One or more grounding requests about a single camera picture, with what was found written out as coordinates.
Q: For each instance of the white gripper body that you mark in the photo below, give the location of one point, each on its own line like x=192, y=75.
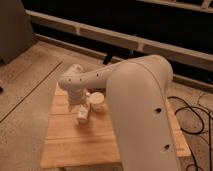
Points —
x=77, y=97

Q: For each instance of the white bottle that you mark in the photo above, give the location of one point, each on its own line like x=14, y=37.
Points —
x=82, y=114

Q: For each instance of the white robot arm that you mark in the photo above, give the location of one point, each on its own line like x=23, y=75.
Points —
x=136, y=97

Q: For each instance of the grey cabinet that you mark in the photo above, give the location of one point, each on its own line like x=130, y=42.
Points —
x=16, y=33

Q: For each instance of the white shelf rail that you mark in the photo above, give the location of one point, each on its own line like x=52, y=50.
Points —
x=171, y=52

